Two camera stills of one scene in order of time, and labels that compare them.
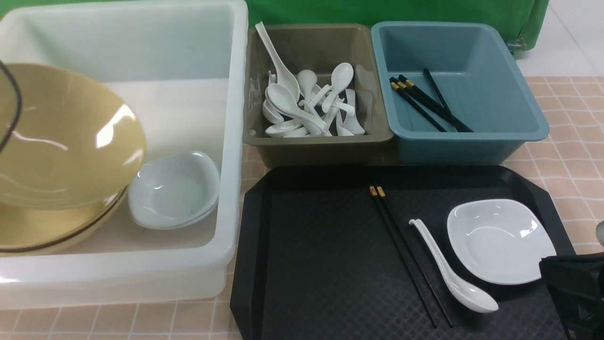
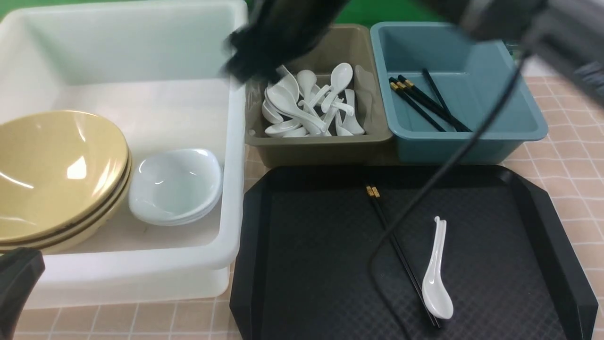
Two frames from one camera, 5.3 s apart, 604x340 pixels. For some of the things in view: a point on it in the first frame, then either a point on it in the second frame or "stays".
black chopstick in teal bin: [394, 84] stays
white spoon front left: [286, 102] stays
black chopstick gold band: [382, 194] to [376, 192]
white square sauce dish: [501, 241] to [176, 186]
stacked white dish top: [174, 190] stays
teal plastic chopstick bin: [454, 92] stays
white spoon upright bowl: [342, 75] stays
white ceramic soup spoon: [465, 291] to [436, 291]
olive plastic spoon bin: [320, 47] stays
